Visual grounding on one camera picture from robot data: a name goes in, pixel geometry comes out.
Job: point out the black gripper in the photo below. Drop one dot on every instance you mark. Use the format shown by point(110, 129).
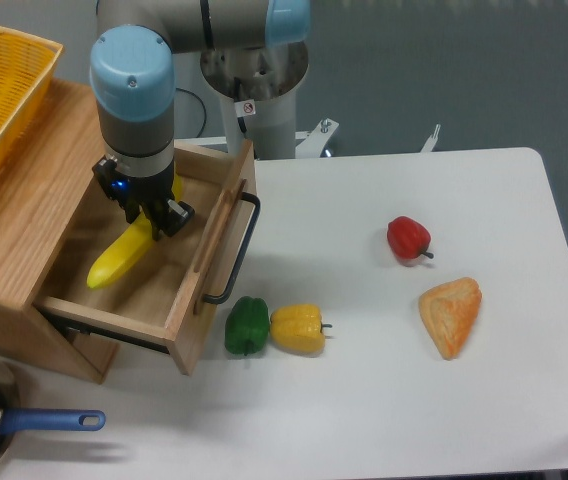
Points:
point(152, 194)

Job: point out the yellow toy banana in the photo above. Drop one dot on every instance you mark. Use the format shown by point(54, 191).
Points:
point(122, 255)

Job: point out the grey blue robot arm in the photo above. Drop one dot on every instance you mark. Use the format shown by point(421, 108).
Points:
point(133, 79)

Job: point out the open wooden top drawer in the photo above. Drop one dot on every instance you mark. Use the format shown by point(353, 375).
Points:
point(158, 303)

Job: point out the wooden drawer cabinet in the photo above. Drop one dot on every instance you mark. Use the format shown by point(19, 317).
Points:
point(45, 190)

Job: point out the green toy bell pepper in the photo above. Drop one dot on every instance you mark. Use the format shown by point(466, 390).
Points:
point(247, 326)

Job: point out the yellow toy bell pepper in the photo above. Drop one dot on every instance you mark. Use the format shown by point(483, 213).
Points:
point(299, 328)

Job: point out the red toy bell pepper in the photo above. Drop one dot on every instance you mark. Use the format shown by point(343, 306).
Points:
point(408, 239)

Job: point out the orange toy bread wedge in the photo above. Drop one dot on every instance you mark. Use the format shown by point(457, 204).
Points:
point(448, 312)

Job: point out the black metal drawer handle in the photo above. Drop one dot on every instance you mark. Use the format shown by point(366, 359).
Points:
point(221, 298)

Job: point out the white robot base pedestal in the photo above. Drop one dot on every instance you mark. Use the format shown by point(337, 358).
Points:
point(269, 100)

